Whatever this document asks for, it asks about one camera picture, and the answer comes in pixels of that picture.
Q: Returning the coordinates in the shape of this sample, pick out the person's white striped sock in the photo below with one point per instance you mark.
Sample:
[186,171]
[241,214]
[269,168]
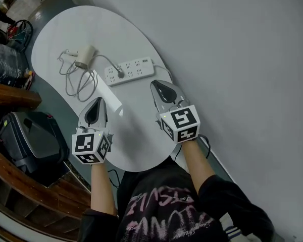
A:
[231,228]

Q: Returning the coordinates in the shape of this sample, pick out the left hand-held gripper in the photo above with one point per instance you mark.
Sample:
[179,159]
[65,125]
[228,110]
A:
[84,145]

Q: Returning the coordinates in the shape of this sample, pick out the plastic-wrapped dark bundle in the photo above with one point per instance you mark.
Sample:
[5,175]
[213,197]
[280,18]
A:
[5,62]

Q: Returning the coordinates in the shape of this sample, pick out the person's left forearm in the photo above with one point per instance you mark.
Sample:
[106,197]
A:
[101,190]

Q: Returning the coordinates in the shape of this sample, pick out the person's black printed shirt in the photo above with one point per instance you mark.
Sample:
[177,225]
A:
[166,205]

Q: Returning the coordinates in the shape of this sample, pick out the person's right forearm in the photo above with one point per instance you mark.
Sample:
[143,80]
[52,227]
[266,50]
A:
[197,165]

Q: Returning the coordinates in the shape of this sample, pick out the black printer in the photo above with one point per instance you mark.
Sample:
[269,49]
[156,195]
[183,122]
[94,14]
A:
[35,135]

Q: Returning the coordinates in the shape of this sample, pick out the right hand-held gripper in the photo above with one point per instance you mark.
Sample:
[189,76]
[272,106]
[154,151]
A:
[183,120]

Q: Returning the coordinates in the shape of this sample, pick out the white power strip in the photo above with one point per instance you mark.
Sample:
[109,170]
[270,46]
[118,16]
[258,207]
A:
[139,65]

